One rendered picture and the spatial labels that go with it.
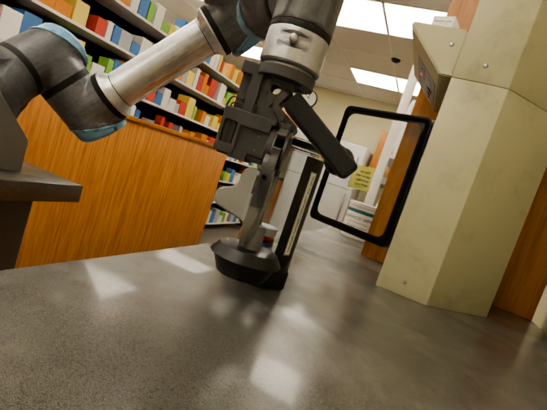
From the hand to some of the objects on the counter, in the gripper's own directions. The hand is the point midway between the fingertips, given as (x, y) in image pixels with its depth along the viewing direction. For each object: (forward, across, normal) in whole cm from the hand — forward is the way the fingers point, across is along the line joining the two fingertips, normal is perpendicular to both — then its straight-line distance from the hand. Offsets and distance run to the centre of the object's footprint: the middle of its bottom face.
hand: (251, 234), depth 49 cm
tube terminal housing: (+8, -51, +42) cm, 66 cm away
